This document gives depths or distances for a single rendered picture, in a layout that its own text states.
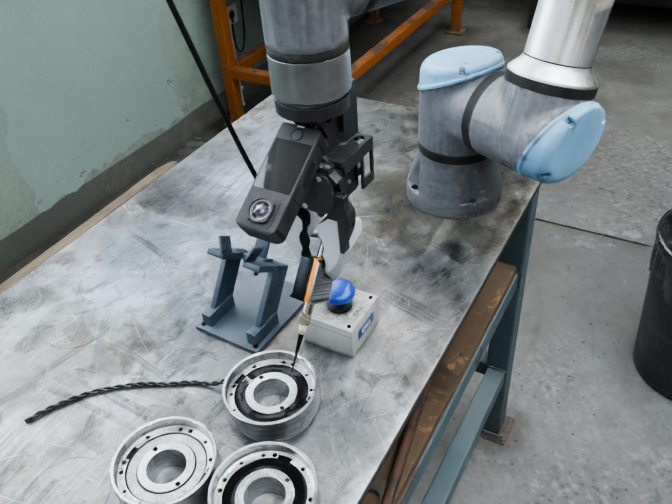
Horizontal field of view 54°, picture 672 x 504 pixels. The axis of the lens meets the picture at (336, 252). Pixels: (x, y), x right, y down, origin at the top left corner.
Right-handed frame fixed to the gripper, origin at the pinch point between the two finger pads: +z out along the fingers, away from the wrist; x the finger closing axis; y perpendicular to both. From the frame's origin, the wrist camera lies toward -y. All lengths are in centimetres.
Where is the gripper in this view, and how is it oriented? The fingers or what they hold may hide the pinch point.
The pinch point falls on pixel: (317, 269)
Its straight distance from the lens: 73.0
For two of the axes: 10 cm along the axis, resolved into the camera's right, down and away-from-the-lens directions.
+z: 0.7, 7.8, 6.2
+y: 5.3, -5.5, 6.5
